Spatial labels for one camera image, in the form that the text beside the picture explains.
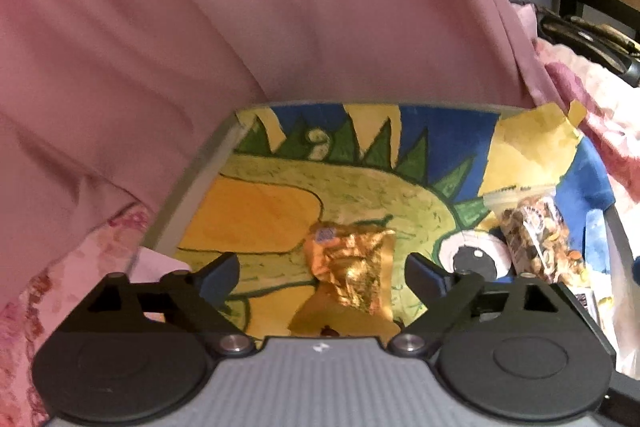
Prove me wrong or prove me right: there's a yellow paper piece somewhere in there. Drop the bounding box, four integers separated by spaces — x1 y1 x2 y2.
479 101 589 208

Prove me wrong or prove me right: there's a black bag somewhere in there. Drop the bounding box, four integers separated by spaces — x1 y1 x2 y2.
539 14 640 88

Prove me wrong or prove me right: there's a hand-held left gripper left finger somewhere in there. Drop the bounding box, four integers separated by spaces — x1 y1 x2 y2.
52 252 256 358

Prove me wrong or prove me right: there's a painted dinosaur tray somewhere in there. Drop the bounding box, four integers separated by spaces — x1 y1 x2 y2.
142 102 632 343

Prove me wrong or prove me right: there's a gold foil snack wrapper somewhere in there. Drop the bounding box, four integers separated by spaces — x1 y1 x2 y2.
289 222 399 339

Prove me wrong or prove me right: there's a clear bag of mixed snacks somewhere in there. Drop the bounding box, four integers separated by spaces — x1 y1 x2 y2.
481 186 590 286

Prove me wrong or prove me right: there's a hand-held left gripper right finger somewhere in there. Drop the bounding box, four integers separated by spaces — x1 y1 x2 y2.
388 252 597 358

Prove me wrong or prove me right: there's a pink curtain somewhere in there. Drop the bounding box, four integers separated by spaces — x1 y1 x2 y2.
0 0 568 308

